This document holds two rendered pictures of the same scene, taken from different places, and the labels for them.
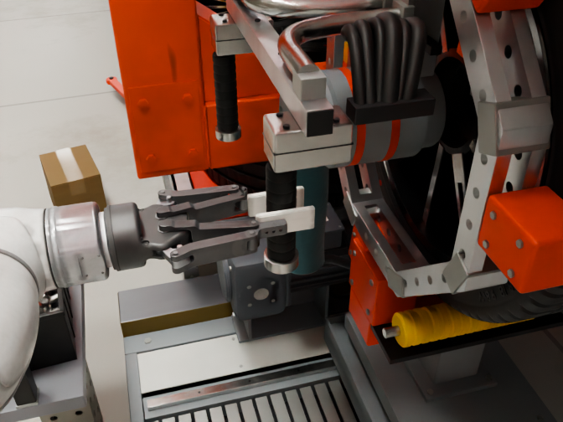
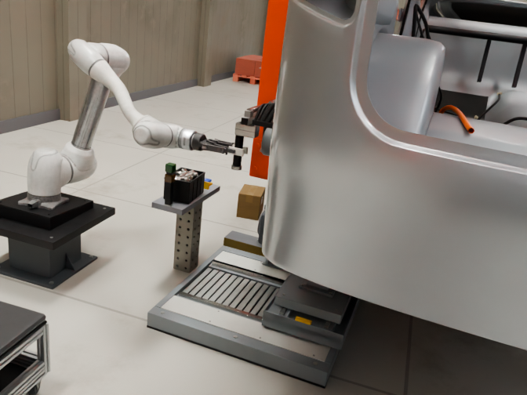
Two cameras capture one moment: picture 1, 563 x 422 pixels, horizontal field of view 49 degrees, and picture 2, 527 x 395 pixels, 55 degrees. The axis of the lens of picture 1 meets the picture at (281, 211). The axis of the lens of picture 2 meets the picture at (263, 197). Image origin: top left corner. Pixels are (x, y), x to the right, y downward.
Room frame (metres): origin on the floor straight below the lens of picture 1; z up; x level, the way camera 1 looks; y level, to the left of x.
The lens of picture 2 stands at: (-1.06, -1.25, 1.40)
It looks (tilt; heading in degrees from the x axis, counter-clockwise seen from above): 20 degrees down; 33
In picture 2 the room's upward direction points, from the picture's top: 7 degrees clockwise
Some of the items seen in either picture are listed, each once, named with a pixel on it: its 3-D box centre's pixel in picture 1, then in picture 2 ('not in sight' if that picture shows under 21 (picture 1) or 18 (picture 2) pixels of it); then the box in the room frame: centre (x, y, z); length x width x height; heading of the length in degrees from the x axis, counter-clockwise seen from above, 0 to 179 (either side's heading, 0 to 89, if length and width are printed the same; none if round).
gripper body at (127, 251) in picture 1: (148, 232); (204, 143); (0.55, 0.15, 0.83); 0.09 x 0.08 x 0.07; 105
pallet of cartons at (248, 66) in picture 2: not in sight; (261, 70); (7.44, 4.79, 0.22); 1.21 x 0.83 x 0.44; 18
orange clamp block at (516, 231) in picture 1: (533, 238); not in sight; (0.52, -0.27, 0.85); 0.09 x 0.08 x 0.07; 15
